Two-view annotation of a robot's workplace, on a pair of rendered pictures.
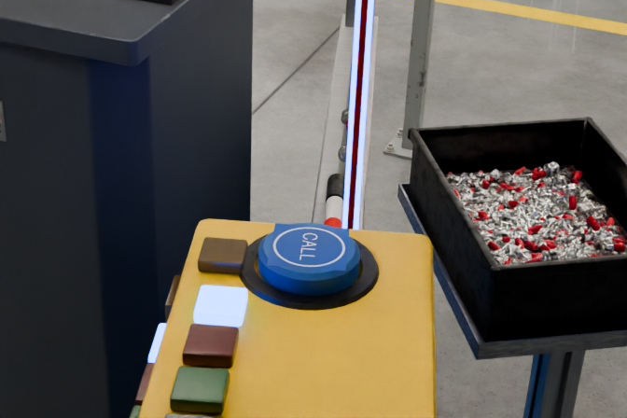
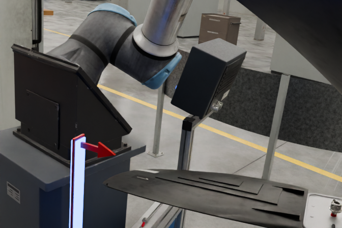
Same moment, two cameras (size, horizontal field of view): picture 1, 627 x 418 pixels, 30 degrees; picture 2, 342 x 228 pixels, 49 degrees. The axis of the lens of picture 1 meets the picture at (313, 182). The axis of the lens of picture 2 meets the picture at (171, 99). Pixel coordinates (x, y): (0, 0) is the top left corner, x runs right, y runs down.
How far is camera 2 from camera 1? 0.37 m
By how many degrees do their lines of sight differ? 21
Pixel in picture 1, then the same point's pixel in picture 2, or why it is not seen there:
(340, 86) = (154, 205)
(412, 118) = not seen: hidden behind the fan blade
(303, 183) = (214, 218)
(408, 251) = not seen: outside the picture
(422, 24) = (266, 171)
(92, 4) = (50, 165)
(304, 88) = not seen: hidden behind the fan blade
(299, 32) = (235, 162)
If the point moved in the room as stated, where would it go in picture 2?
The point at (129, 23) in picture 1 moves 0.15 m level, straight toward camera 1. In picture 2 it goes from (53, 176) to (12, 216)
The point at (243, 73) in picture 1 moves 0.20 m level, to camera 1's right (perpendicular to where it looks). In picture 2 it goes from (121, 193) to (193, 215)
